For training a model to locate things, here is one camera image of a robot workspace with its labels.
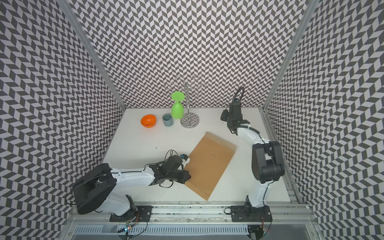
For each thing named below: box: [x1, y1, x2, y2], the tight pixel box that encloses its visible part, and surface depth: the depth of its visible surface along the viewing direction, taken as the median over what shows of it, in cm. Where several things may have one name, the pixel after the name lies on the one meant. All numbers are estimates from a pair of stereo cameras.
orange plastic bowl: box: [140, 114, 157, 129], surface depth 108 cm
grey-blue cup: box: [162, 113, 174, 127], surface depth 109 cm
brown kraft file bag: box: [184, 132, 236, 201], surface depth 89 cm
